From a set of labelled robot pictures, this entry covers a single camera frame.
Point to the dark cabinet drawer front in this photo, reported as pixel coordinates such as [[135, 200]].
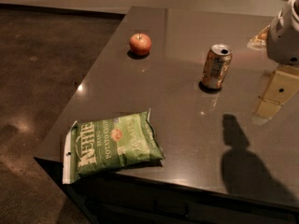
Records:
[[119, 199]]

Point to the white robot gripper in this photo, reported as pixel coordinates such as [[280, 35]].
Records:
[[284, 39]]

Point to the orange soda can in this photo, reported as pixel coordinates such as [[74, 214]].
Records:
[[217, 63]]

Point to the green jalapeno chip bag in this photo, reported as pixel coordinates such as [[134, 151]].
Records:
[[109, 144]]

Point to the red apple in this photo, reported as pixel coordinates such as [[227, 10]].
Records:
[[140, 44]]

